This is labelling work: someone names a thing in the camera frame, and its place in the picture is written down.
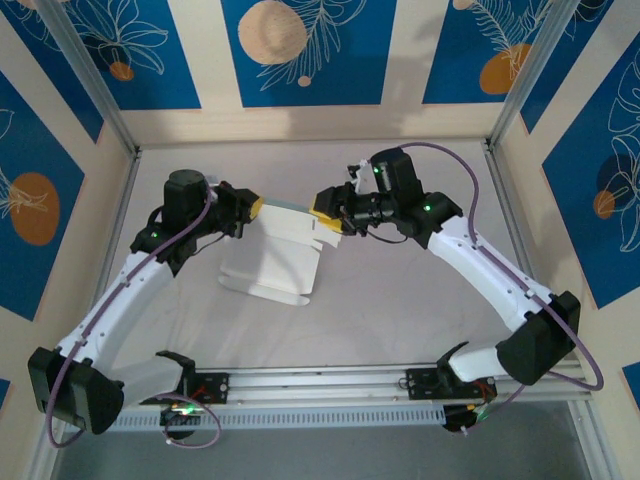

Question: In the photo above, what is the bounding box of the electronics board with green light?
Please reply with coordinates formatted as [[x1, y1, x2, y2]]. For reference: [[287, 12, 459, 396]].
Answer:
[[158, 403, 207, 442], [442, 399, 496, 437]]

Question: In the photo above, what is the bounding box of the thin black cable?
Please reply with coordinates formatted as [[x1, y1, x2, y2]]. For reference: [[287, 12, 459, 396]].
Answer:
[[360, 227, 412, 247]]

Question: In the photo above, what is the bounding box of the aluminium table side rail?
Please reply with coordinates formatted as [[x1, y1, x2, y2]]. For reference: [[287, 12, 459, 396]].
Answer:
[[482, 139, 551, 301], [92, 149, 144, 306]]

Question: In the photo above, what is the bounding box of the aluminium frame post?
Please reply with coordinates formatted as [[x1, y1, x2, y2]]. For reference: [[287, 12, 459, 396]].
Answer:
[[35, 0, 141, 157], [22, 429, 69, 480], [485, 0, 586, 151], [567, 399, 624, 480]]

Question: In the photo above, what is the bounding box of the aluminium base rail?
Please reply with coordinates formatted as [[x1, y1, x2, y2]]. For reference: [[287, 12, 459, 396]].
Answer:
[[192, 363, 595, 407]]

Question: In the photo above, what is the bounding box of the grey slotted cable duct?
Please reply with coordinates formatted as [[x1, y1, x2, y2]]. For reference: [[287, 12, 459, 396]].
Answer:
[[107, 405, 447, 435]]

